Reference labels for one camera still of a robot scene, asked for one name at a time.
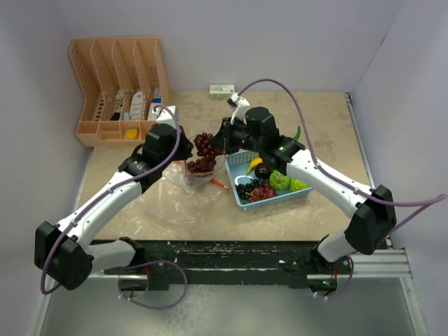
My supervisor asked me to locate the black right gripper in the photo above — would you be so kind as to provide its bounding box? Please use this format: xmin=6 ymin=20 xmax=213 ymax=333
xmin=208 ymin=117 xmax=264 ymax=155

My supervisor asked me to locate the clear zip top bag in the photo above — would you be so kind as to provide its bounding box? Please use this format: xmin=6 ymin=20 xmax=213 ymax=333
xmin=153 ymin=132 xmax=232 ymax=227

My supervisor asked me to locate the dark red grape bunch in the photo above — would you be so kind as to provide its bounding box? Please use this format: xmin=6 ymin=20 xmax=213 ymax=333
xmin=194 ymin=132 xmax=219 ymax=162

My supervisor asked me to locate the light blue plastic basket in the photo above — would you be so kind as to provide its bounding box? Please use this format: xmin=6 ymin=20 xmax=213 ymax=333
xmin=225 ymin=151 xmax=312 ymax=211

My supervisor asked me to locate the dark blue grape bunch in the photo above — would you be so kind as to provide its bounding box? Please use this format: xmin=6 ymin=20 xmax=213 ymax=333
xmin=235 ymin=178 xmax=270 ymax=201

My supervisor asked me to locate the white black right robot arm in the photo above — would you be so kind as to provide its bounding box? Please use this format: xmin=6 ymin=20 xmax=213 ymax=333
xmin=211 ymin=107 xmax=396 ymax=274

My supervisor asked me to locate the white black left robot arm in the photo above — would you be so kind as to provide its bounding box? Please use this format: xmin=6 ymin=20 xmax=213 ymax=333
xmin=34 ymin=123 xmax=193 ymax=291

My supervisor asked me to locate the yellow banana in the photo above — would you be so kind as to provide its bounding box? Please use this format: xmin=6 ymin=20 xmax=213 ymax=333
xmin=246 ymin=157 xmax=263 ymax=174

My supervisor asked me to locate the green chili pepper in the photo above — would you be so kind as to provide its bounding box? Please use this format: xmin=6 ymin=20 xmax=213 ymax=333
xmin=293 ymin=126 xmax=302 ymax=141

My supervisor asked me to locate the dark purple plum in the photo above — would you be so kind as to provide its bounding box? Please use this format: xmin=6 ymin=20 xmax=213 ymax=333
xmin=254 ymin=162 xmax=273 ymax=180

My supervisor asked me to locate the small green white box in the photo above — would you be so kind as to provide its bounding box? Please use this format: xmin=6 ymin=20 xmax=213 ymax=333
xmin=209 ymin=84 xmax=235 ymax=99

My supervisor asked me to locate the yellow block in organizer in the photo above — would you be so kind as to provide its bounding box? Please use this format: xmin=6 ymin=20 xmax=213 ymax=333
xmin=125 ymin=129 xmax=139 ymax=140

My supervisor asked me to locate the green custard apple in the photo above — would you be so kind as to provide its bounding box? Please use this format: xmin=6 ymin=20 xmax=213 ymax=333
xmin=269 ymin=169 xmax=291 ymax=191

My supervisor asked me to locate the white blue box in organizer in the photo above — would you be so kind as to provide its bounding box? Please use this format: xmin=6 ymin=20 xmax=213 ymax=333
xmin=147 ymin=87 xmax=162 ymax=121

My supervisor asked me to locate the yellow-green custard apple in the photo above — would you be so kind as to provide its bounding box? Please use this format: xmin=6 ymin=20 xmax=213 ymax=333
xmin=288 ymin=178 xmax=309 ymax=193

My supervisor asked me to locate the white bottle in organizer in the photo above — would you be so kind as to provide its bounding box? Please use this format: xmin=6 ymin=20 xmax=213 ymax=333
xmin=129 ymin=91 xmax=144 ymax=120

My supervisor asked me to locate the orange plastic file organizer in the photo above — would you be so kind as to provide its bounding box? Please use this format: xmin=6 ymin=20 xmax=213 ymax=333
xmin=69 ymin=37 xmax=170 ymax=148

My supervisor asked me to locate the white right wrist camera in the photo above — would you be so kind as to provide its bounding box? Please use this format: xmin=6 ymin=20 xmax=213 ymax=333
xmin=227 ymin=92 xmax=251 ymax=124

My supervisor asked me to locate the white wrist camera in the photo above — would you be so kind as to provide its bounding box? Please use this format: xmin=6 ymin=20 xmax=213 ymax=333
xmin=148 ymin=103 xmax=179 ymax=127
xmin=227 ymin=92 xmax=251 ymax=124

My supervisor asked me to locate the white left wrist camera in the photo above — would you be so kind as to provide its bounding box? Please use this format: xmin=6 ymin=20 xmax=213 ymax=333
xmin=148 ymin=103 xmax=179 ymax=127

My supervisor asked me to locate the black metal base frame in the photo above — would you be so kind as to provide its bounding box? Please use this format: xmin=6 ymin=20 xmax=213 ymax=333
xmin=104 ymin=240 xmax=351 ymax=292

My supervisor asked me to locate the aluminium rail frame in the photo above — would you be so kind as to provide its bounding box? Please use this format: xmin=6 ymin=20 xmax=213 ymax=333
xmin=344 ymin=92 xmax=428 ymax=335

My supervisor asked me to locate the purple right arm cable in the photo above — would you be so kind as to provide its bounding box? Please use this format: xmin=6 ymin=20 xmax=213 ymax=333
xmin=237 ymin=78 xmax=448 ymax=302

